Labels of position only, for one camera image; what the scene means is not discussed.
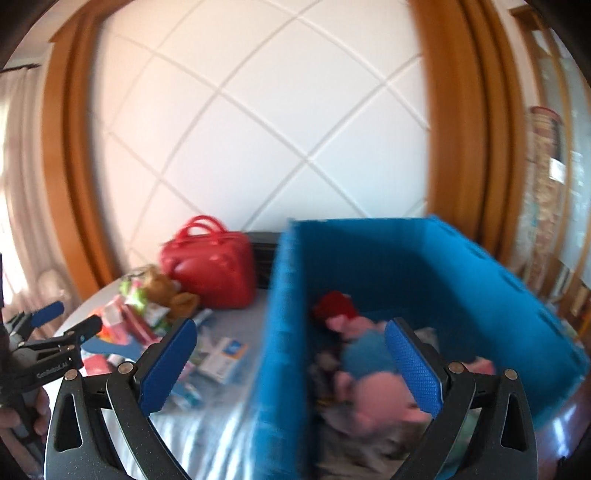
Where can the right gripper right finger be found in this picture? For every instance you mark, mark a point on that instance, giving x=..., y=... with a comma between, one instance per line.
x=503, y=444

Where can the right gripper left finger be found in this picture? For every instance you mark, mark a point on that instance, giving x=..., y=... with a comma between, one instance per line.
x=79, y=445

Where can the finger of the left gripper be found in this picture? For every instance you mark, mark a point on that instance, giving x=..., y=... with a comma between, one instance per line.
x=75, y=336
x=28, y=321

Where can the person's left hand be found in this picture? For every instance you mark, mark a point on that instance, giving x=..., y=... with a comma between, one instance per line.
x=12, y=419

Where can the pink tissue pack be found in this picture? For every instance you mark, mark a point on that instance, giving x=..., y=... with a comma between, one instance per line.
x=114, y=329

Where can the blue plastic paddle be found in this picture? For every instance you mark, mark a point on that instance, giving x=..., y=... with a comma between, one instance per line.
x=95, y=345

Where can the brown teddy bear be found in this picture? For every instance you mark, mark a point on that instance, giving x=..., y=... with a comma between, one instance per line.
x=161, y=290

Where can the teal and pink plush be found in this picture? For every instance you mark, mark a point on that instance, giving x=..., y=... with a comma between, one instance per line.
x=370, y=382

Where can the red handbag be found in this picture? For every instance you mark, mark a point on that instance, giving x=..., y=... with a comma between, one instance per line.
x=211, y=261

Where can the blue plastic storage crate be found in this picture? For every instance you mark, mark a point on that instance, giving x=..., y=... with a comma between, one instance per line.
x=423, y=271

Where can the black gift box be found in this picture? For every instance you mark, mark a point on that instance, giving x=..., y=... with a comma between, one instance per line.
x=264, y=246

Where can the pink pig plush red dress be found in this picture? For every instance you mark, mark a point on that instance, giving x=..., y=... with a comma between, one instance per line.
x=339, y=314

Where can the rolled patterned carpet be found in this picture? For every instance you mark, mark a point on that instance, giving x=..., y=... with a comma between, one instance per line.
x=543, y=197

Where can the wooden door frame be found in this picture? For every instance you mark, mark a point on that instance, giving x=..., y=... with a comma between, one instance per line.
x=477, y=120

